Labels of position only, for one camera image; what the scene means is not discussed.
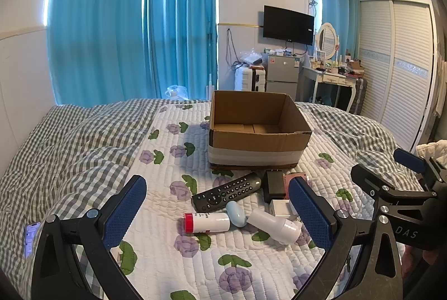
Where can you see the white dressing table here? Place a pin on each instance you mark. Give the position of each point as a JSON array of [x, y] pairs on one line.
[[330, 78]]

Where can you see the blue basket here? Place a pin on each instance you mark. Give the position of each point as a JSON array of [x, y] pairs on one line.
[[321, 100]]

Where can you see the wide blue curtain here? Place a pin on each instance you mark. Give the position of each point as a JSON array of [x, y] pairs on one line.
[[94, 24]]

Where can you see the white roll-on bottle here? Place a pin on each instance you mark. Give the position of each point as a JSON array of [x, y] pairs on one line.
[[276, 225]]

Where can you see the blue corner curtain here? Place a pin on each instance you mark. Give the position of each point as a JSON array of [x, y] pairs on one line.
[[180, 24]]

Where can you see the black remote control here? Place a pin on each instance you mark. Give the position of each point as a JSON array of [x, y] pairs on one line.
[[223, 192]]

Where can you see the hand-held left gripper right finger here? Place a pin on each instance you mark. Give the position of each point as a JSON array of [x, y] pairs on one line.
[[309, 212]]

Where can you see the white bottle with red cap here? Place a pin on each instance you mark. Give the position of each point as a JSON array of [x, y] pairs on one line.
[[213, 222]]

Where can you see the light blue oval case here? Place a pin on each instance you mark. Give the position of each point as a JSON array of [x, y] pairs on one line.
[[235, 214]]

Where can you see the oval white mirror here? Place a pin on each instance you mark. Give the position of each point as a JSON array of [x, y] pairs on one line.
[[327, 39]]

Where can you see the white louvred wardrobe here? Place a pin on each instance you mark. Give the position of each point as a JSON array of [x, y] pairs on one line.
[[394, 66]]

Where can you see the clutter on dressing table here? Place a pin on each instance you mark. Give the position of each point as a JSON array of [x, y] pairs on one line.
[[340, 64]]

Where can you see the small white box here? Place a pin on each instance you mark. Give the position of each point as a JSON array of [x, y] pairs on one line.
[[279, 207]]

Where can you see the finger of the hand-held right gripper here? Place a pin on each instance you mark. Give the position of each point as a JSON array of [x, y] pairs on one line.
[[410, 158], [370, 179]]

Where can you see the black rectangular case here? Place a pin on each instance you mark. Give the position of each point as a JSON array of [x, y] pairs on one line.
[[274, 186]]

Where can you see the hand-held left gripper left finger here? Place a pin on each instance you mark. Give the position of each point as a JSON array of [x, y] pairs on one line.
[[125, 211]]

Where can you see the black wall television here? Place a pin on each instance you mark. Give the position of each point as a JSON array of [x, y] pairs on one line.
[[288, 25]]

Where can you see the plastic bag on suitcase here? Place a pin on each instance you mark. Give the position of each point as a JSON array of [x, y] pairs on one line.
[[252, 58]]

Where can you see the narrow blue curtain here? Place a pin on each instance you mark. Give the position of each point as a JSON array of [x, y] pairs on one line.
[[337, 6]]

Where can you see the dark suitcase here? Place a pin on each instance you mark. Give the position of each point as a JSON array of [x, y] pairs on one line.
[[359, 95]]

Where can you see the small pink box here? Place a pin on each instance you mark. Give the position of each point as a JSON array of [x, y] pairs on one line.
[[297, 177]]

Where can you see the brown cardboard box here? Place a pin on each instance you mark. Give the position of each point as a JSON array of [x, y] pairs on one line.
[[251, 150]]

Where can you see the grey small fridge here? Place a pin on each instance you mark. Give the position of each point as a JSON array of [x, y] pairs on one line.
[[282, 76]]

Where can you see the white cloth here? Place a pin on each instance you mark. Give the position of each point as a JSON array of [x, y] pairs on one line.
[[431, 149]]

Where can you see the clear plastic bag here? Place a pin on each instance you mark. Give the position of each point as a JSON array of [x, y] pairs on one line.
[[177, 92]]

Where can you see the clutter on fridge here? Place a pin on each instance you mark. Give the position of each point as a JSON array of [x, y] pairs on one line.
[[281, 52]]

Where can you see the white suitcase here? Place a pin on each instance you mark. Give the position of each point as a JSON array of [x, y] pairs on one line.
[[249, 78]]

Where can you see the smartphone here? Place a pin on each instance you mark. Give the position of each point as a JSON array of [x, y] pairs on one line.
[[32, 240]]

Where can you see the floral quilted bed cover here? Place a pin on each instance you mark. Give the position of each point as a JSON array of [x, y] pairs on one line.
[[167, 181]]

